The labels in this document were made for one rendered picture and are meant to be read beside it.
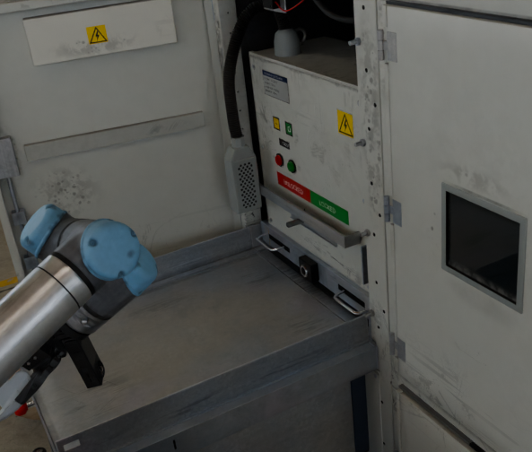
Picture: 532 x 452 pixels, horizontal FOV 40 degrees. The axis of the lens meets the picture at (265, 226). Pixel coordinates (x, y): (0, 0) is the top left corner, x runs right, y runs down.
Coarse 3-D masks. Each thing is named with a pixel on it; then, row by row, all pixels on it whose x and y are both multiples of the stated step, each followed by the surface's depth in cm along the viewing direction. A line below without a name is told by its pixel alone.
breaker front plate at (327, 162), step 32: (256, 64) 180; (256, 96) 185; (320, 96) 157; (352, 96) 146; (320, 128) 161; (288, 160) 180; (320, 160) 165; (352, 160) 153; (288, 192) 185; (320, 192) 170; (352, 192) 157; (352, 224) 161; (320, 256) 180; (352, 256) 166
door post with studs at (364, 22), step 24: (360, 0) 127; (360, 24) 130; (360, 48) 132; (360, 72) 134; (360, 96) 137; (360, 120) 139; (360, 144) 140; (384, 240) 144; (384, 264) 146; (384, 288) 149; (384, 312) 152; (384, 336) 155; (384, 360) 158; (384, 384) 161; (384, 408) 164; (384, 432) 168
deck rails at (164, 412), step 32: (160, 256) 193; (192, 256) 197; (224, 256) 202; (352, 320) 156; (288, 352) 151; (320, 352) 155; (224, 384) 146; (256, 384) 150; (128, 416) 137; (160, 416) 141; (192, 416) 144; (64, 448) 133; (96, 448) 136
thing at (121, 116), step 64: (64, 0) 171; (128, 0) 178; (192, 0) 183; (0, 64) 175; (64, 64) 180; (128, 64) 184; (192, 64) 189; (0, 128) 181; (64, 128) 186; (128, 128) 189; (192, 128) 194; (0, 192) 184; (64, 192) 192; (128, 192) 197; (192, 192) 203
